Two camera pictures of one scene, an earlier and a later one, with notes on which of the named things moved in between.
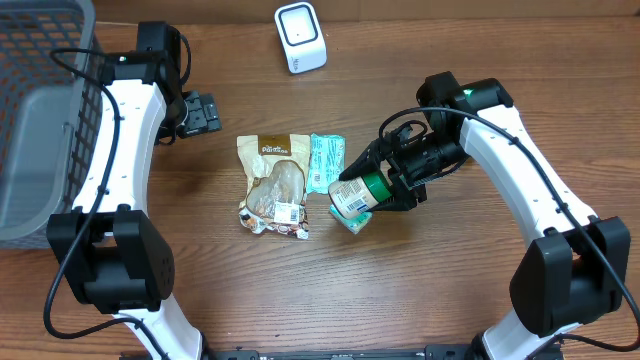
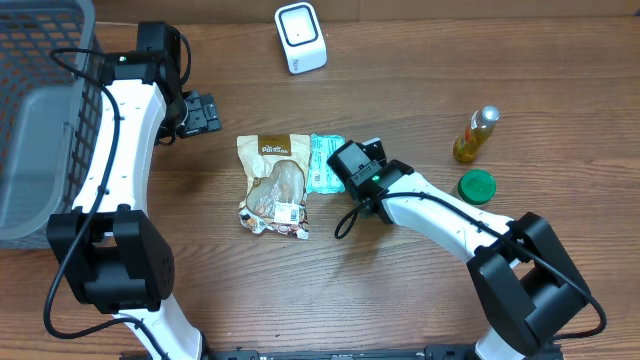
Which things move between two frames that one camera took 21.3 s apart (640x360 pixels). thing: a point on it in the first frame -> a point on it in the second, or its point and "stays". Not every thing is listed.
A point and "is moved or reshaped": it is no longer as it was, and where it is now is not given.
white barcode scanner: x=301 y=37 stays
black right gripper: x=400 y=171 -> x=375 y=147
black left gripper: x=206 y=115 stays
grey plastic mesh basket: x=50 y=118 stays
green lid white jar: x=353 y=197 is moved or reshaped
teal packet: x=326 y=160 stays
